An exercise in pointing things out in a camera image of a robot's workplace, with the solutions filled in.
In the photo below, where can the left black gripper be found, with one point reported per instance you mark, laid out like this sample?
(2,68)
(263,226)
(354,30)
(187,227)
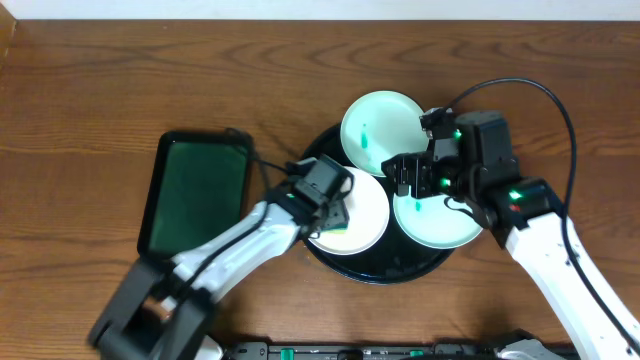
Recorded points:
(337,215)

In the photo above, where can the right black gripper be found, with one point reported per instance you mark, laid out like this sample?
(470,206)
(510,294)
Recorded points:
(424,163)

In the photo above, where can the green sponge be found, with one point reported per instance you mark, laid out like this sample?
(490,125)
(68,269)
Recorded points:
(337,231)

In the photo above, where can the mint green plate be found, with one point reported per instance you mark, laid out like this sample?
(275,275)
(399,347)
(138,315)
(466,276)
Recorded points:
(436,222)
(378,126)

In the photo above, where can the white plate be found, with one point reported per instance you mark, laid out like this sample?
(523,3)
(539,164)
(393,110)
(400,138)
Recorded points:
(369,212)

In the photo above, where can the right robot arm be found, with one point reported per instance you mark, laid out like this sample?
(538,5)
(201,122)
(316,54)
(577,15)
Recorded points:
(469,159)

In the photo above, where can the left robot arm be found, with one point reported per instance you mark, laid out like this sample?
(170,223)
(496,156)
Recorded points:
(163,310)

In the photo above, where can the round black tray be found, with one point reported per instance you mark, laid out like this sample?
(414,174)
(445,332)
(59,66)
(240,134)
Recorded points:
(394,258)

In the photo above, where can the rectangular black tray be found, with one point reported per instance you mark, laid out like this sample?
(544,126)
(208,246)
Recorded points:
(197,190)

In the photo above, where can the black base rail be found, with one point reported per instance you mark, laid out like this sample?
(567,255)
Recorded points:
(264,351)

